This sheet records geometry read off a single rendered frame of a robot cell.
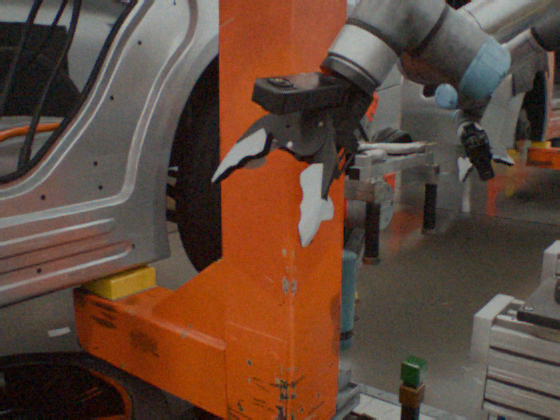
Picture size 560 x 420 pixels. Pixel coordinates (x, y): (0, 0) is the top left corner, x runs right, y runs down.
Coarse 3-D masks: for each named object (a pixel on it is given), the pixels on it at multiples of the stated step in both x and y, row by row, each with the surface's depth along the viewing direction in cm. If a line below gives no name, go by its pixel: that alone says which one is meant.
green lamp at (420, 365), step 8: (408, 360) 107; (416, 360) 107; (424, 360) 107; (408, 368) 106; (416, 368) 105; (424, 368) 106; (400, 376) 107; (408, 376) 106; (416, 376) 105; (424, 376) 107; (416, 384) 105
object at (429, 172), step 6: (408, 168) 162; (414, 168) 161; (420, 168) 160; (426, 168) 158; (432, 168) 157; (438, 168) 160; (408, 174) 162; (414, 174) 161; (420, 174) 160; (426, 174) 159; (432, 174) 158; (438, 174) 161; (414, 180) 161; (420, 180) 160; (426, 180) 159; (432, 180) 158; (438, 180) 161
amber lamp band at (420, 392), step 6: (402, 384) 108; (402, 390) 107; (408, 390) 106; (414, 390) 106; (420, 390) 106; (402, 396) 107; (408, 396) 107; (414, 396) 106; (420, 396) 107; (402, 402) 108; (408, 402) 107; (414, 402) 106; (420, 402) 107
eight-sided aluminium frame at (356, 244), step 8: (368, 120) 169; (360, 128) 168; (368, 128) 170; (352, 136) 173; (360, 136) 176; (368, 136) 170; (376, 176) 178; (352, 232) 182; (360, 232) 183; (352, 240) 180; (360, 240) 178; (344, 248) 180; (352, 248) 180; (360, 248) 177; (360, 256) 176; (360, 264) 177
